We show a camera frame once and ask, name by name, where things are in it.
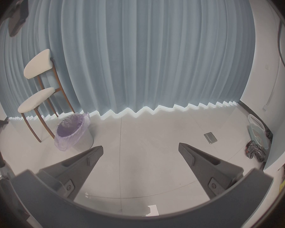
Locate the crumpled black plastic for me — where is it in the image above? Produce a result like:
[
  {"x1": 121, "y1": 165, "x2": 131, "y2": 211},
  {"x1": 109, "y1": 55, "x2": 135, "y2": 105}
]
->
[{"x1": 246, "y1": 140, "x2": 266, "y2": 163}]

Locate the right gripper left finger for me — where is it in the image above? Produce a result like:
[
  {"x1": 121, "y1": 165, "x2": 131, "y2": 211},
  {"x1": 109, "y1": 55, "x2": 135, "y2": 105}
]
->
[{"x1": 37, "y1": 146, "x2": 103, "y2": 200}]

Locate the white trash bin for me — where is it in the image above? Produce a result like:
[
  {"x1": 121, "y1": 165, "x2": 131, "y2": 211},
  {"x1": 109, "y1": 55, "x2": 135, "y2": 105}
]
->
[{"x1": 71, "y1": 125, "x2": 94, "y2": 152}]

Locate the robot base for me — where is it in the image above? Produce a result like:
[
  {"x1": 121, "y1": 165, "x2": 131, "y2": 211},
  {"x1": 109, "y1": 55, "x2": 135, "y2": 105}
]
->
[{"x1": 0, "y1": 165, "x2": 30, "y2": 223}]

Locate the pale blue curtain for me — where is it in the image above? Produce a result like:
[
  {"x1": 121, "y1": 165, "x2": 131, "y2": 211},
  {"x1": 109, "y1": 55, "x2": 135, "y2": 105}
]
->
[{"x1": 0, "y1": 0, "x2": 256, "y2": 121}]

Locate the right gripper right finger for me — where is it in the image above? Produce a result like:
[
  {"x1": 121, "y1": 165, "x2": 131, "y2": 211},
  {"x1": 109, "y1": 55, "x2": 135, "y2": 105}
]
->
[{"x1": 179, "y1": 142, "x2": 244, "y2": 199}]

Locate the purple plastic bag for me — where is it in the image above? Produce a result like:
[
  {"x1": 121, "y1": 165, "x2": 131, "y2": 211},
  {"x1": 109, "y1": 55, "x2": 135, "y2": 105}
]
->
[{"x1": 54, "y1": 112, "x2": 91, "y2": 152}]

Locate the white wooden chair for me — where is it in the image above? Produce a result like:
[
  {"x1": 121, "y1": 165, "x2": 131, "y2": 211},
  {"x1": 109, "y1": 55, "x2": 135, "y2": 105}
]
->
[{"x1": 18, "y1": 49, "x2": 75, "y2": 143}]

